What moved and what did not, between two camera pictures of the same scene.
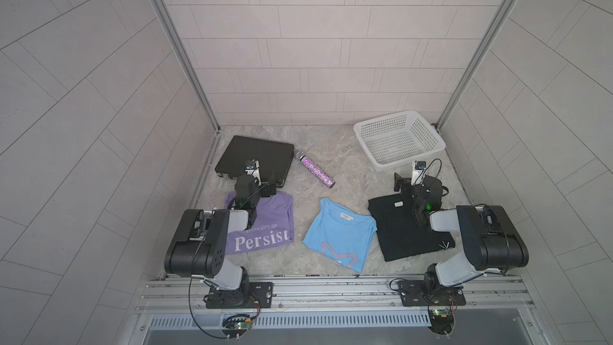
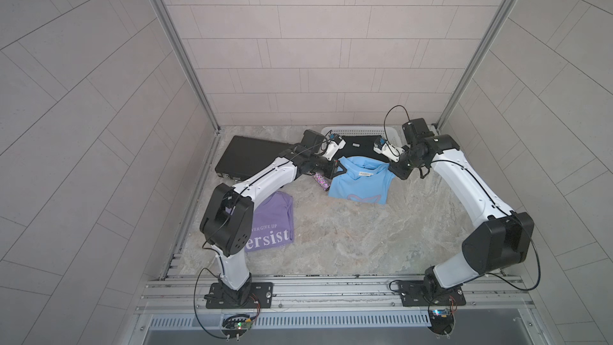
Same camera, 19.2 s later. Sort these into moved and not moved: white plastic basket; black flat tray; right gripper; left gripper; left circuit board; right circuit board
Moved: right gripper; left gripper; white plastic basket
Not moved: left circuit board; right circuit board; black flat tray
